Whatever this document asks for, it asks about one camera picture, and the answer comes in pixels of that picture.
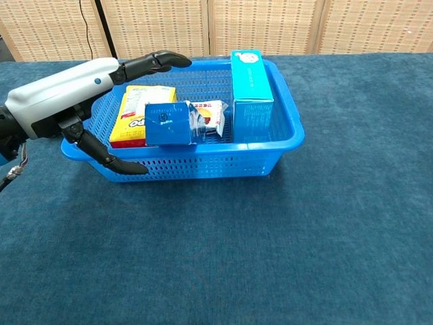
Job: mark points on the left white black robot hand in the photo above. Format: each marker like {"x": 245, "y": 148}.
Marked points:
{"x": 61, "y": 91}

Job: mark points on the yellow red Lipo biscuit bag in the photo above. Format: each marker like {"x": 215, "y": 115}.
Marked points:
{"x": 133, "y": 101}

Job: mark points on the blue small box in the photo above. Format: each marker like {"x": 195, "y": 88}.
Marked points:
{"x": 165, "y": 127}

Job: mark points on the white burger snack packet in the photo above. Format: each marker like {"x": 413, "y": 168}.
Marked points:
{"x": 216, "y": 118}

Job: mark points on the light blue cookie box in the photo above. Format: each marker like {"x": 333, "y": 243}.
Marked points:
{"x": 252, "y": 88}

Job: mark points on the blue perforated plastic basket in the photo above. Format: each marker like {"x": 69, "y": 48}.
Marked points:
{"x": 189, "y": 166}

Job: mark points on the teal velvet tablecloth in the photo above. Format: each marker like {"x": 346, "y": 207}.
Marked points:
{"x": 216, "y": 243}

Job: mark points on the woven bamboo folding screen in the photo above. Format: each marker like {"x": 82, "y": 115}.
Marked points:
{"x": 270, "y": 27}

